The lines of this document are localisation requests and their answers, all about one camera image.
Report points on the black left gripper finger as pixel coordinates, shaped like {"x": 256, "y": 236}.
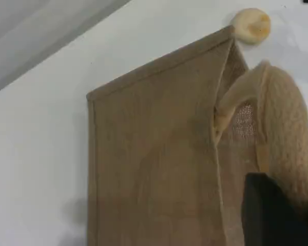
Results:
{"x": 272, "y": 223}

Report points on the brown burlap bag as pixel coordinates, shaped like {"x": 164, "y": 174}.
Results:
{"x": 154, "y": 153}

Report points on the round beige bread roll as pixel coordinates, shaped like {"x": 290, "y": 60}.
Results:
{"x": 251, "y": 25}

